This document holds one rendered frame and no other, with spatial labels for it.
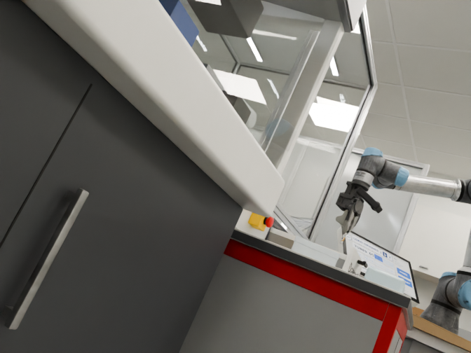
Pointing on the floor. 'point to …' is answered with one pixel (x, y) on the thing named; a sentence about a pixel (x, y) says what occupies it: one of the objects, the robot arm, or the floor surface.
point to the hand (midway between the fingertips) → (347, 232)
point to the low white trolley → (294, 306)
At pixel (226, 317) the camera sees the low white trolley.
